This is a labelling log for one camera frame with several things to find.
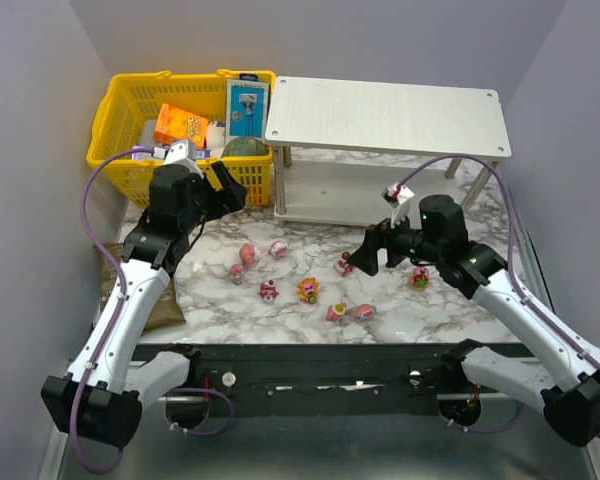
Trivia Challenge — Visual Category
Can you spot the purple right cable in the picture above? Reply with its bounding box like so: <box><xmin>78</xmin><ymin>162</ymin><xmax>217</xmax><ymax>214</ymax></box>
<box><xmin>398</xmin><ymin>152</ymin><xmax>600</xmax><ymax>446</ymax></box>

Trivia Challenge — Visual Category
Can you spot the yellow plastic basket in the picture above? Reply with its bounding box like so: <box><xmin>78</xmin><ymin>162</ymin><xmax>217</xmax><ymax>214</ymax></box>
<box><xmin>86</xmin><ymin>69</ymin><xmax>276</xmax><ymax>209</ymax></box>

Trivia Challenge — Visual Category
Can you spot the orange snack box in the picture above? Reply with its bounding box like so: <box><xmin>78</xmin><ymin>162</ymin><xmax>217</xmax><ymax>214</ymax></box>
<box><xmin>153</xmin><ymin>103</ymin><xmax>209</xmax><ymax>149</ymax></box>

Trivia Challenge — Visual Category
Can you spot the purple cable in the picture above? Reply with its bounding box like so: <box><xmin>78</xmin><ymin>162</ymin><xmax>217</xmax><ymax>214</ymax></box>
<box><xmin>398</xmin><ymin>152</ymin><xmax>600</xmax><ymax>446</ymax></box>
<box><xmin>68</xmin><ymin>144</ymin><xmax>167</xmax><ymax>475</ymax></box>

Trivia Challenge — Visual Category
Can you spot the pink bear yellow-hat toy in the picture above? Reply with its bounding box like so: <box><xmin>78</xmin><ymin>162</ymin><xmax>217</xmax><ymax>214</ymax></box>
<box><xmin>325</xmin><ymin>302</ymin><xmax>347</xmax><ymax>322</ymax></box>

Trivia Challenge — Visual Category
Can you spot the brown paper bag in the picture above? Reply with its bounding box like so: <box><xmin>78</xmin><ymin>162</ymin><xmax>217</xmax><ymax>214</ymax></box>
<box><xmin>99</xmin><ymin>257</ymin><xmax>186</xmax><ymax>336</ymax></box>

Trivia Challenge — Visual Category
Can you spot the green melon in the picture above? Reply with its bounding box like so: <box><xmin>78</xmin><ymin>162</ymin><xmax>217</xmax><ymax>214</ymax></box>
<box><xmin>222</xmin><ymin>136</ymin><xmax>268</xmax><ymax>157</ymax></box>

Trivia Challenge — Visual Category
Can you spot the pink bear cake toy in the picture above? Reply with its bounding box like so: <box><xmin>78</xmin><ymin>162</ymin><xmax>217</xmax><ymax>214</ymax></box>
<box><xmin>408</xmin><ymin>266</ymin><xmax>430</xmax><ymax>292</ymax></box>

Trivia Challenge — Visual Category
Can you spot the pink bear shell toy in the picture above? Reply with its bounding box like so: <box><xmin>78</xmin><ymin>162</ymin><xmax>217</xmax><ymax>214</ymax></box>
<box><xmin>268</xmin><ymin>240</ymin><xmax>289</xmax><ymax>260</ymax></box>

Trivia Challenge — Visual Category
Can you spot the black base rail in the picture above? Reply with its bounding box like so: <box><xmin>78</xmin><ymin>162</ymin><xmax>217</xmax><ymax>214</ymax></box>
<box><xmin>129</xmin><ymin>342</ymin><xmax>536</xmax><ymax>419</ymax></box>

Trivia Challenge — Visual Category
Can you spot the blue razor package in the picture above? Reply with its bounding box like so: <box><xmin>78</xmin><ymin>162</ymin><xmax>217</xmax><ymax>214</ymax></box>
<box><xmin>225</xmin><ymin>79</ymin><xmax>270</xmax><ymax>142</ymax></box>

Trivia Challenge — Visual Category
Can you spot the pink bear strawberry toy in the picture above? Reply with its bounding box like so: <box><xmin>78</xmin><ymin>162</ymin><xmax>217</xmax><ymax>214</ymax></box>
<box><xmin>333</xmin><ymin>251</ymin><xmax>355</xmax><ymax>277</ymax></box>

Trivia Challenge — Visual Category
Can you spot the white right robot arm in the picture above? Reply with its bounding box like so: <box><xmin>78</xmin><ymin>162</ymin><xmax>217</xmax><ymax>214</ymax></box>
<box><xmin>349</xmin><ymin>195</ymin><xmax>600</xmax><ymax>447</ymax></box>

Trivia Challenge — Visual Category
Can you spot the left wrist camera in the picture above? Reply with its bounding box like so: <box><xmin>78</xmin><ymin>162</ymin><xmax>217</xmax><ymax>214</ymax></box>
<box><xmin>163</xmin><ymin>139</ymin><xmax>204</xmax><ymax>180</ymax></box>

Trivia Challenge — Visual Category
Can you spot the pink bear white-hat toy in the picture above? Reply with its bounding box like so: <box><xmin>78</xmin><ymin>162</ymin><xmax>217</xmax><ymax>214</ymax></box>
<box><xmin>259</xmin><ymin>280</ymin><xmax>279</xmax><ymax>303</ymax></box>

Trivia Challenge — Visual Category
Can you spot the white two-tier shelf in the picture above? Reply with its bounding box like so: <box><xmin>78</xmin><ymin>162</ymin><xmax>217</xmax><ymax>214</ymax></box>
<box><xmin>265</xmin><ymin>76</ymin><xmax>511</xmax><ymax>226</ymax></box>

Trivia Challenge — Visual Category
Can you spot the pink bear lying toy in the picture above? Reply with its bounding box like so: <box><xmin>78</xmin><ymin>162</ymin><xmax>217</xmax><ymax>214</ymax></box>
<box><xmin>351</xmin><ymin>303</ymin><xmax>377</xmax><ymax>322</ymax></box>

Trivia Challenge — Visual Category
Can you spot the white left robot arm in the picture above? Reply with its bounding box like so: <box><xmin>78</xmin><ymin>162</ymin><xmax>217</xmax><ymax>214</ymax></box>
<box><xmin>41</xmin><ymin>161</ymin><xmax>247</xmax><ymax>448</ymax></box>

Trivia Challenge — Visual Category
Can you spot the pink bear toy standing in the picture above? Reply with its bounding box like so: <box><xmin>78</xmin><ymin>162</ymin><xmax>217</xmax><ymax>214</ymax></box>
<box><xmin>239</xmin><ymin>243</ymin><xmax>257</xmax><ymax>269</ymax></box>

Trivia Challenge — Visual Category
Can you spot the pink bear sunflower toy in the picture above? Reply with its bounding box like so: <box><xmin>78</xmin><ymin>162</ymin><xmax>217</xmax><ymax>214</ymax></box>
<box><xmin>297</xmin><ymin>277</ymin><xmax>320</xmax><ymax>304</ymax></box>

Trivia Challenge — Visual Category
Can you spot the pink bear flower-wreath toy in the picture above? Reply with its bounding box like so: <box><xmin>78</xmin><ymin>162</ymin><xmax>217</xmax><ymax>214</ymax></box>
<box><xmin>229</xmin><ymin>264</ymin><xmax>244</xmax><ymax>285</ymax></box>

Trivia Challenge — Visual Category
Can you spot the white item in basket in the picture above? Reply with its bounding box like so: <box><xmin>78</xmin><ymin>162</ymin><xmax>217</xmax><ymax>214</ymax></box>
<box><xmin>205</xmin><ymin>121</ymin><xmax>226</xmax><ymax>150</ymax></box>

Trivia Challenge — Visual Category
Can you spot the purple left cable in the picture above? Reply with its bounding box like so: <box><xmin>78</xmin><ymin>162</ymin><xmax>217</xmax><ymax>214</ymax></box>
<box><xmin>68</xmin><ymin>144</ymin><xmax>167</xmax><ymax>475</ymax></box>

